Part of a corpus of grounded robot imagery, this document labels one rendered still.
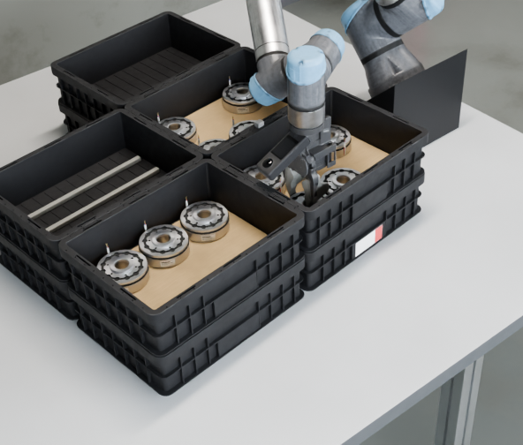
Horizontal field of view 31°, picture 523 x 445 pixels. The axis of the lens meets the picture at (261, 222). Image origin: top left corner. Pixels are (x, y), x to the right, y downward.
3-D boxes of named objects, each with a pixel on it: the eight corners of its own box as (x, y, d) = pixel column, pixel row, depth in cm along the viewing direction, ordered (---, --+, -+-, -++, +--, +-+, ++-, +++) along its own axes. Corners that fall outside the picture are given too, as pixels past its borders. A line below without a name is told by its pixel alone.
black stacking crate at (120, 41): (171, 49, 268) (168, 11, 261) (245, 85, 251) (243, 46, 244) (56, 104, 247) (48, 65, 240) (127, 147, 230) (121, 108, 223)
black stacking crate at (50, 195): (127, 149, 230) (121, 109, 222) (209, 199, 213) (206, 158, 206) (-15, 225, 209) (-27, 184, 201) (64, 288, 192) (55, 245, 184)
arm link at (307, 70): (332, 45, 185) (318, 65, 179) (331, 94, 192) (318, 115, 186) (294, 39, 187) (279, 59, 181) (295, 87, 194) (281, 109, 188)
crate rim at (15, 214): (122, 115, 224) (120, 106, 222) (208, 164, 207) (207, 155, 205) (-26, 190, 202) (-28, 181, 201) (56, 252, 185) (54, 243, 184)
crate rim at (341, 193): (308, 223, 190) (308, 214, 188) (208, 164, 207) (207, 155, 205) (431, 140, 211) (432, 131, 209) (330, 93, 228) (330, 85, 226)
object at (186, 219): (205, 197, 206) (205, 194, 206) (238, 215, 200) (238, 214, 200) (170, 218, 201) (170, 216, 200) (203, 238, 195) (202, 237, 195)
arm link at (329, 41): (292, 43, 201) (275, 68, 193) (332, 18, 194) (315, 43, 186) (314, 72, 204) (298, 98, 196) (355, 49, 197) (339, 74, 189)
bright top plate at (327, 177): (345, 202, 203) (345, 200, 202) (310, 184, 208) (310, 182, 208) (375, 182, 208) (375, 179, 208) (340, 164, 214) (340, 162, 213)
